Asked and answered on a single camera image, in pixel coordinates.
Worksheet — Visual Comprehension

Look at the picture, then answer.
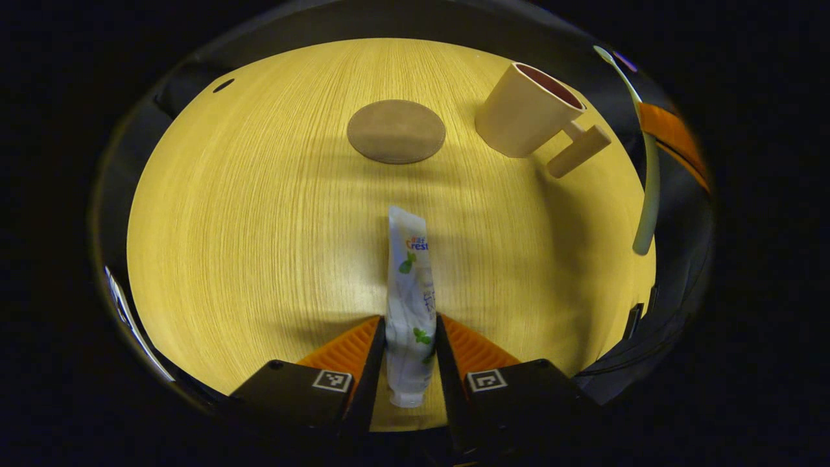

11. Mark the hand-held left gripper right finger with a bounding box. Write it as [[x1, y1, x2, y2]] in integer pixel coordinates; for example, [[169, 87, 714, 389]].
[[433, 313, 600, 455]]

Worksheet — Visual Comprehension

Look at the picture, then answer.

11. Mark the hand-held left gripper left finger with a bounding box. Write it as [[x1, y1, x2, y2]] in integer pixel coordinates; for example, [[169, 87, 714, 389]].
[[217, 315, 388, 455]]

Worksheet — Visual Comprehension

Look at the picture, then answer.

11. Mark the pale toothbrush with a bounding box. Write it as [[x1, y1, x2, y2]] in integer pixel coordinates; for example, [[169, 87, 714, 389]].
[[593, 45, 661, 256]]

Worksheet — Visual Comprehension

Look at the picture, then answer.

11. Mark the white toothpaste tube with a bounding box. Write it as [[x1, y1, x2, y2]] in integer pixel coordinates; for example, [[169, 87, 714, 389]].
[[385, 206, 438, 409]]

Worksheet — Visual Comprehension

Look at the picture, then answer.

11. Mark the cream cup with handle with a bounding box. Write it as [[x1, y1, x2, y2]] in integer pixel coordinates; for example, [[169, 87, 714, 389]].
[[475, 62, 612, 179]]

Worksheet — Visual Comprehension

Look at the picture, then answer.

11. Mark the round brown coaster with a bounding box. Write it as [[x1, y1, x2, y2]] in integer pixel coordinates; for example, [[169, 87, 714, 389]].
[[346, 99, 447, 165]]

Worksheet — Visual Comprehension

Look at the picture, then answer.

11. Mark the wooden desktop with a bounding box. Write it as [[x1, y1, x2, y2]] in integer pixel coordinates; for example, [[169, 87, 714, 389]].
[[126, 38, 657, 432]]

